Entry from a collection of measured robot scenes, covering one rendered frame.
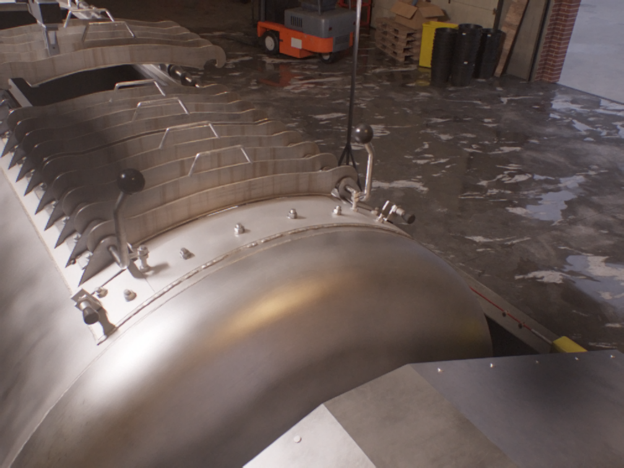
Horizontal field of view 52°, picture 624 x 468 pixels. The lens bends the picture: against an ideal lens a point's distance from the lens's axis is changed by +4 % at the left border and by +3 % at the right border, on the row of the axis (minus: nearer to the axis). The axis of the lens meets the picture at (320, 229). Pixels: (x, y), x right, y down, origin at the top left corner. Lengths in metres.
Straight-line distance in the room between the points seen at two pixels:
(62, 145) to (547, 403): 1.19
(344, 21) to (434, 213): 5.99
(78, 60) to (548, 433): 1.42
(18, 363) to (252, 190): 0.54
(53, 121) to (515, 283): 5.00
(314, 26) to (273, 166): 10.61
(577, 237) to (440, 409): 6.21
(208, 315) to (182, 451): 0.22
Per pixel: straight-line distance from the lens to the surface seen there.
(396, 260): 1.25
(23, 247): 1.51
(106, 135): 1.64
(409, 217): 1.42
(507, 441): 1.07
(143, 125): 1.66
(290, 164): 1.46
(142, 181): 1.09
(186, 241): 1.22
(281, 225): 1.22
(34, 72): 1.84
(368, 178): 1.37
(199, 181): 1.36
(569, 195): 8.11
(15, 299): 1.43
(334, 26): 12.07
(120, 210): 1.12
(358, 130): 1.30
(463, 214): 7.20
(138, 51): 1.89
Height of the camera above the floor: 3.30
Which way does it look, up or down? 30 degrees down
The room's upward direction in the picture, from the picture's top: 3 degrees clockwise
